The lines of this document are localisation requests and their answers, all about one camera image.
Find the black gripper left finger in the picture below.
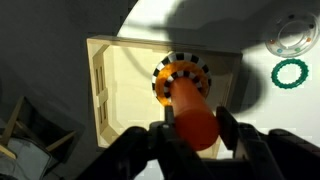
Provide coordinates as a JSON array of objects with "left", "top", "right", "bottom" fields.
[{"left": 76, "top": 104, "right": 214, "bottom": 180}]

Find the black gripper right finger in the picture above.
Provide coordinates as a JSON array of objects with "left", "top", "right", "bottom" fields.
[{"left": 215, "top": 105, "right": 320, "bottom": 180}]

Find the orange ring holder checkered base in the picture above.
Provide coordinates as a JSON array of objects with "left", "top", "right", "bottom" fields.
[{"left": 151, "top": 51, "right": 221, "bottom": 152}]

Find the clear ring with coloured beads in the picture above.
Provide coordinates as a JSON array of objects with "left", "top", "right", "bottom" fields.
[{"left": 264, "top": 10, "right": 320, "bottom": 59}]

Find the light wooden tray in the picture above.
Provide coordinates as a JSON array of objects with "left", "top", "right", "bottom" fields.
[{"left": 86, "top": 34, "right": 244, "bottom": 160}]

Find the green toothed toy ring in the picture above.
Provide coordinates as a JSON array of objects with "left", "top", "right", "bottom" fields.
[{"left": 270, "top": 58, "right": 310, "bottom": 90}]

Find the wooden frame stool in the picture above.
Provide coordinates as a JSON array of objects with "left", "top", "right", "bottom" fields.
[{"left": 0, "top": 95, "right": 78, "bottom": 180}]

